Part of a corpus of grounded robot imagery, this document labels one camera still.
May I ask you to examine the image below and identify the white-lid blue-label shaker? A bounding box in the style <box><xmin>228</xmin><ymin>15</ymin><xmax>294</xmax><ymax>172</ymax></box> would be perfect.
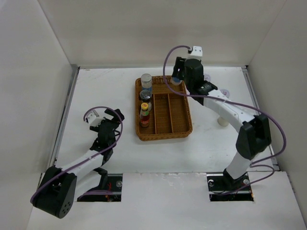
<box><xmin>171</xmin><ymin>77</ymin><xmax>182</xmax><ymax>85</ymax></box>

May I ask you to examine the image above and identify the red-label spice jar back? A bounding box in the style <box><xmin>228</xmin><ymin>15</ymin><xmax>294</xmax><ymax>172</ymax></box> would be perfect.
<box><xmin>204</xmin><ymin>73</ymin><xmax>212</xmax><ymax>82</ymax></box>

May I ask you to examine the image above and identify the red-label spice jar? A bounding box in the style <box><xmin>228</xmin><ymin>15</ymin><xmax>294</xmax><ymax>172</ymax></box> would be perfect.
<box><xmin>204</xmin><ymin>73</ymin><xmax>212</xmax><ymax>82</ymax></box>
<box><xmin>220</xmin><ymin>89</ymin><xmax>230</xmax><ymax>98</ymax></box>

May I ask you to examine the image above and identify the yellow-cap hot sauce bottle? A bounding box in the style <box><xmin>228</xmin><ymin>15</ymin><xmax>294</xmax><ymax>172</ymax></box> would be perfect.
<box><xmin>140</xmin><ymin>103</ymin><xmax>150</xmax><ymax>127</ymax></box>

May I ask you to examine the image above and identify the silver-lid spice jar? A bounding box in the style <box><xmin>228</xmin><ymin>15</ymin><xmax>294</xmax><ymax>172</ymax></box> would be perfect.
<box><xmin>141</xmin><ymin>73</ymin><xmax>153</xmax><ymax>92</ymax></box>

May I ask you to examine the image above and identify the black-top salt grinder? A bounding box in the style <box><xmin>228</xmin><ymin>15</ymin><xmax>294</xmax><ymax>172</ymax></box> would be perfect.
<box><xmin>140</xmin><ymin>89</ymin><xmax>152</xmax><ymax>111</ymax></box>

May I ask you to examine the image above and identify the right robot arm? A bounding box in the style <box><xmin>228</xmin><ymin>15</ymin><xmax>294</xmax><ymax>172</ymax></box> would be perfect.
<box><xmin>172</xmin><ymin>57</ymin><xmax>272</xmax><ymax>190</ymax></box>

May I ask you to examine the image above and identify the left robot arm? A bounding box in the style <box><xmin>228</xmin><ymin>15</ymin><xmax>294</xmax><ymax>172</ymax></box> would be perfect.
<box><xmin>30</xmin><ymin>106</ymin><xmax>125</xmax><ymax>219</ymax></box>

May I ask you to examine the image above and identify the red-label spice jar right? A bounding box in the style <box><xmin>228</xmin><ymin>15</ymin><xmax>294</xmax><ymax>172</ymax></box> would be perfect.
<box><xmin>220</xmin><ymin>89</ymin><xmax>230</xmax><ymax>98</ymax></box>

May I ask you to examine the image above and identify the brown wicker divided tray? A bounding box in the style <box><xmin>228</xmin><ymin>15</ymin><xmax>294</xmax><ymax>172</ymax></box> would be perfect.
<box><xmin>135</xmin><ymin>76</ymin><xmax>193</xmax><ymax>141</ymax></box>

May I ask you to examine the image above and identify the black-cap white bottle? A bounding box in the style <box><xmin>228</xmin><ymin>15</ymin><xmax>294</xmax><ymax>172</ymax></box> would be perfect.
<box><xmin>217</xmin><ymin>116</ymin><xmax>229</xmax><ymax>127</ymax></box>

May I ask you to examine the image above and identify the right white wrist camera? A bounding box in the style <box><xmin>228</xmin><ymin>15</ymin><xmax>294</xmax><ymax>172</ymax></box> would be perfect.
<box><xmin>188</xmin><ymin>46</ymin><xmax>203</xmax><ymax>59</ymax></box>

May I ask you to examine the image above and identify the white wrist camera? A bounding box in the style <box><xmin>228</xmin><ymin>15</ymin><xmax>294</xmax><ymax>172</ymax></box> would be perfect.
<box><xmin>188</xmin><ymin>46</ymin><xmax>203</xmax><ymax>59</ymax></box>
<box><xmin>84</xmin><ymin>110</ymin><xmax>103</xmax><ymax>127</ymax></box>

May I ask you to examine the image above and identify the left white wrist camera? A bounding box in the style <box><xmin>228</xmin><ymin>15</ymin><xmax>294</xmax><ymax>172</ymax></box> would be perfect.
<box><xmin>84</xmin><ymin>110</ymin><xmax>103</xmax><ymax>127</ymax></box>

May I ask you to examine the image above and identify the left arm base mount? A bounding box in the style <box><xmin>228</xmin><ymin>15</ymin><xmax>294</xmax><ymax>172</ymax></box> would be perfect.
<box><xmin>74</xmin><ymin>168</ymin><xmax>123</xmax><ymax>202</ymax></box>

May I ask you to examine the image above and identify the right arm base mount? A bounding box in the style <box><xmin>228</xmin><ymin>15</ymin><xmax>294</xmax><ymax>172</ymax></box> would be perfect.
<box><xmin>206</xmin><ymin>172</ymin><xmax>254</xmax><ymax>202</ymax></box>

